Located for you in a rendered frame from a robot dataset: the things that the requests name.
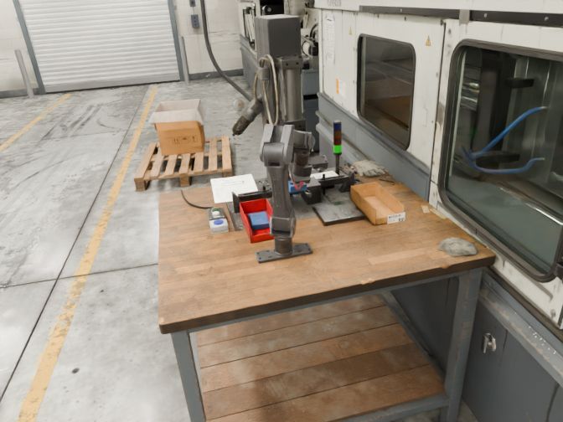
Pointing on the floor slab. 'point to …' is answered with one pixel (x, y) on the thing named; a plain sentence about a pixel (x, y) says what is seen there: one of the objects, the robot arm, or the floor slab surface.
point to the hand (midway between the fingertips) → (297, 187)
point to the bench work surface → (310, 315)
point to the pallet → (151, 170)
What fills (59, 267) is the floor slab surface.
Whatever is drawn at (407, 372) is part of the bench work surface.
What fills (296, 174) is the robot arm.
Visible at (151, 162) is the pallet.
